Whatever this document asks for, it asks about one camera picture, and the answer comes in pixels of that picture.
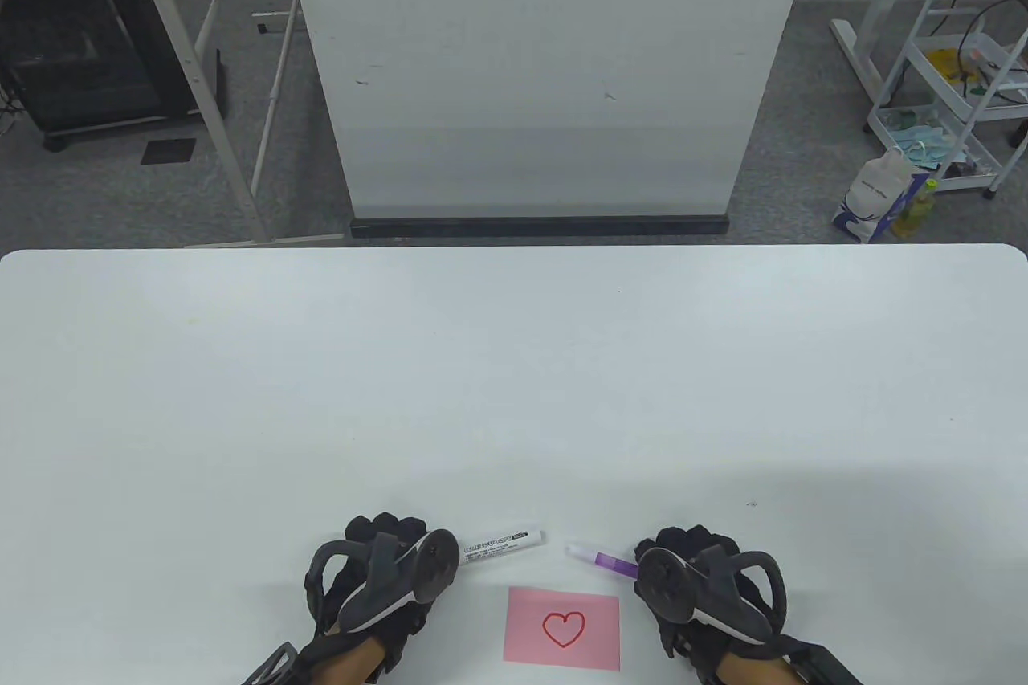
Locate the person's left hand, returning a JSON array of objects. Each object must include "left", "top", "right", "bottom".
[{"left": 304, "top": 512, "right": 439, "bottom": 670}]

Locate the person's right hand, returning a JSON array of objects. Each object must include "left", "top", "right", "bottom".
[{"left": 634, "top": 524, "right": 792, "bottom": 671}]

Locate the purple pen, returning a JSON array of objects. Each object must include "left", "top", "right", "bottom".
[{"left": 565, "top": 544, "right": 642, "bottom": 581}]

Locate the white whiteboard marker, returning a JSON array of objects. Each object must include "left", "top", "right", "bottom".
[{"left": 456, "top": 528, "right": 547, "bottom": 568}]

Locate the person's right forearm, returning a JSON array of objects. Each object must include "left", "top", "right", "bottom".
[{"left": 713, "top": 653, "right": 798, "bottom": 685}]

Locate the person's left forearm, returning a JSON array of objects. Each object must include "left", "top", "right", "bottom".
[{"left": 309, "top": 634, "right": 385, "bottom": 685}]

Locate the black controller on right glove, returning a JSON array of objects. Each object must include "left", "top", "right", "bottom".
[{"left": 637, "top": 545, "right": 789, "bottom": 646}]

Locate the black controller on glove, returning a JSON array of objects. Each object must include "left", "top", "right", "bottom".
[
  {"left": 637, "top": 545, "right": 789, "bottom": 646},
  {"left": 305, "top": 529, "right": 461, "bottom": 634}
]

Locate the black controller on left glove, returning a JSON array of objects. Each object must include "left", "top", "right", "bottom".
[{"left": 305, "top": 529, "right": 461, "bottom": 634}]

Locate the pink note with red heart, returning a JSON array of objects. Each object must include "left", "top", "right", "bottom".
[{"left": 504, "top": 586, "right": 622, "bottom": 672}]

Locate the white plastic bag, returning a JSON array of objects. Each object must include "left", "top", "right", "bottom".
[{"left": 832, "top": 147, "right": 931, "bottom": 245}]

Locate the yellow liquid bottle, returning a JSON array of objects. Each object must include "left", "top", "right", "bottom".
[{"left": 893, "top": 179, "right": 940, "bottom": 241}]

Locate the black floor mat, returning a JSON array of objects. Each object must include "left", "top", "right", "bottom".
[{"left": 141, "top": 138, "right": 198, "bottom": 165}]

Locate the white panel with black base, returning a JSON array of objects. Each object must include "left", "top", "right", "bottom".
[{"left": 275, "top": 0, "right": 822, "bottom": 239}]

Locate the white utility cart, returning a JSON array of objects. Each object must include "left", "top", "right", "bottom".
[{"left": 830, "top": 0, "right": 1028, "bottom": 200}]

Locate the black equipment cart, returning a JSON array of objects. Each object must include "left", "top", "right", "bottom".
[{"left": 0, "top": 0, "right": 202, "bottom": 152}]

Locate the white metal frame stand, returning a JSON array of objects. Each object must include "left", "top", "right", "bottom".
[{"left": 119, "top": 0, "right": 346, "bottom": 248}]

